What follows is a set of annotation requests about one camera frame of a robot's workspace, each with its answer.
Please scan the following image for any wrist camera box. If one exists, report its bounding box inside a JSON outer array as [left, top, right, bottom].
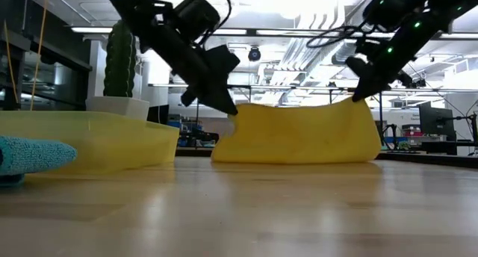
[[205, 44, 241, 81], [345, 55, 374, 78]]

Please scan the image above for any long ceiling light bar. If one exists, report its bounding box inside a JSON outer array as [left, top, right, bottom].
[[70, 25, 478, 40]]

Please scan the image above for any green cactus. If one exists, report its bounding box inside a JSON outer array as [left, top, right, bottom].
[[103, 19, 137, 99]]

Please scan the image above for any yellow microfiber towel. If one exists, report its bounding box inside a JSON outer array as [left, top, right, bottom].
[[211, 96, 382, 164]]

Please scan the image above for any thin yellow cord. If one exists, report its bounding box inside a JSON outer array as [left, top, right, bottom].
[[2, 20, 19, 105], [29, 0, 49, 111]]

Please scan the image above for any silver ventilation duct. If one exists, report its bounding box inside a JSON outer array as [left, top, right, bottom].
[[330, 0, 374, 66]]

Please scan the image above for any black workstation frame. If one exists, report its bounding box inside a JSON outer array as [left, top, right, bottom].
[[328, 87, 384, 146], [193, 84, 253, 138]]

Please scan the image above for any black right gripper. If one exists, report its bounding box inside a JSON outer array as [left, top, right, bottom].
[[352, 31, 423, 102]]

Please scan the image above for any black flat screen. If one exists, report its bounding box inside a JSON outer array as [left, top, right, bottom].
[[146, 104, 170, 126]]

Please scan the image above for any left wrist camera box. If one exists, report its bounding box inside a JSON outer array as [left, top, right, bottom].
[[205, 44, 241, 81]]

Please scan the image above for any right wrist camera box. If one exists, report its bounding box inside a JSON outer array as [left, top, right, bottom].
[[345, 55, 374, 78]]

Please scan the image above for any white square planter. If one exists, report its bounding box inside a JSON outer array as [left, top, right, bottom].
[[85, 96, 150, 123]]

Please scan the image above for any yellow translucent plastic bin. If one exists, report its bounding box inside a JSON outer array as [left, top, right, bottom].
[[0, 109, 181, 176]]

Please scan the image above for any black ceiling spotlight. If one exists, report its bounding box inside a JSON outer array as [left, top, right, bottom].
[[405, 77, 427, 90]]

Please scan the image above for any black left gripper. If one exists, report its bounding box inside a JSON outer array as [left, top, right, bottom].
[[156, 28, 239, 117]]

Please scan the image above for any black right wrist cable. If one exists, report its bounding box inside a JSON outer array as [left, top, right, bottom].
[[305, 24, 378, 49]]

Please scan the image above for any black computer monitor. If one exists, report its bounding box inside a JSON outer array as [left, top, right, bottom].
[[418, 102, 457, 143]]

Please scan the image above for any blue microfiber towel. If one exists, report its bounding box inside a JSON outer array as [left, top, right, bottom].
[[0, 135, 78, 187]]

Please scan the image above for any black hanging dome camera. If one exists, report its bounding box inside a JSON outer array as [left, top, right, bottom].
[[247, 46, 262, 63]]

